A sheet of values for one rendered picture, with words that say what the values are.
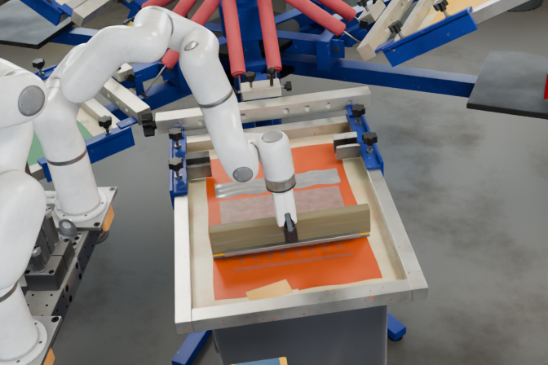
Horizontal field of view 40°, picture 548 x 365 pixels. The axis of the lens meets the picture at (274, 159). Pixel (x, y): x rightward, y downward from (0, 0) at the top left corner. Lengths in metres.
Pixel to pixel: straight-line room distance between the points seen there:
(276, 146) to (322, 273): 0.35
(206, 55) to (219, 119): 0.15
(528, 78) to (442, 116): 1.62
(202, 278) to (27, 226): 0.67
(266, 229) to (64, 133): 0.54
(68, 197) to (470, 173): 2.43
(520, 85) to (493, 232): 1.02
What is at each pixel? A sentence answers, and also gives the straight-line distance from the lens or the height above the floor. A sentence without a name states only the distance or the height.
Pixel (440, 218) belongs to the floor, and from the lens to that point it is 3.53.
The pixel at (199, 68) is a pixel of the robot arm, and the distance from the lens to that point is 1.60.
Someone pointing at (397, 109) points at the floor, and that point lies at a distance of 4.32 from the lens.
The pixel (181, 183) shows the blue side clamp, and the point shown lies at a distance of 2.12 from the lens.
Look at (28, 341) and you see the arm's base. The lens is 1.55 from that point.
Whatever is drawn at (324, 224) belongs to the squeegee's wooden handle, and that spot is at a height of 1.03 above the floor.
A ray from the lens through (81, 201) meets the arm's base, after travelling 1.83.
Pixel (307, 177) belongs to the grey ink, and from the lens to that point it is 2.16.
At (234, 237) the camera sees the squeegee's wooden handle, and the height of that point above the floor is 1.03.
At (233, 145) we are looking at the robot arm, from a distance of 1.64.
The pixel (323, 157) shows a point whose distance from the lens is 2.25.
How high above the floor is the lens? 2.23
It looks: 34 degrees down
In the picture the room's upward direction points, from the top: 6 degrees counter-clockwise
